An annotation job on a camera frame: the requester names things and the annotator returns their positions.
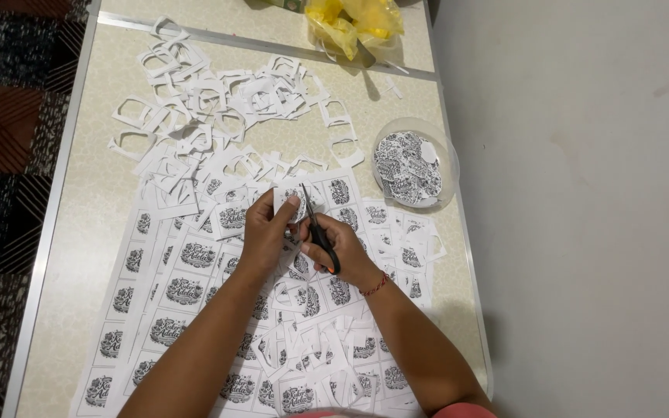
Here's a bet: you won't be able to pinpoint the white printed label piece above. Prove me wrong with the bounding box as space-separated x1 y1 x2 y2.
273 181 316 226

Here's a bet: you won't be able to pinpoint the person's right hand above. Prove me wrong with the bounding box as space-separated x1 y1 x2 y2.
299 212 382 293

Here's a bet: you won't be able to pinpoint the printed label sheets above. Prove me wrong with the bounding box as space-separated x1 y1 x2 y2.
69 167 448 418

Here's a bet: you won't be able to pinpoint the red thread bracelet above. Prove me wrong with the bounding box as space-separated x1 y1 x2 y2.
360 271 390 297

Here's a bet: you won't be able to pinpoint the clear plastic bowl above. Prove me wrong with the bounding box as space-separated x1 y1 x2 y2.
371 117 460 211

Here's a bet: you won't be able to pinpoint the patterned dark rug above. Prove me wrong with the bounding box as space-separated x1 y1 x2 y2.
0 0 93 418

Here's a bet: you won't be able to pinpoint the yellow plastic bag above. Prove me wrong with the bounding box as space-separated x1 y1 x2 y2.
304 0 405 62

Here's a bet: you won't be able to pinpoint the person's left hand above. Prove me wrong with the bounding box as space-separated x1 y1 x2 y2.
242 188 301 274

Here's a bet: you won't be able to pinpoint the heap of white paper offcuts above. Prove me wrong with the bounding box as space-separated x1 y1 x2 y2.
107 15 366 218

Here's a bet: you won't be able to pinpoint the black handled scissors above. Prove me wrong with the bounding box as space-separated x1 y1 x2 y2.
301 183 341 276

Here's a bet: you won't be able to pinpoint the pile of cut labels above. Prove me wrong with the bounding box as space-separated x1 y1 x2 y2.
374 131 443 205

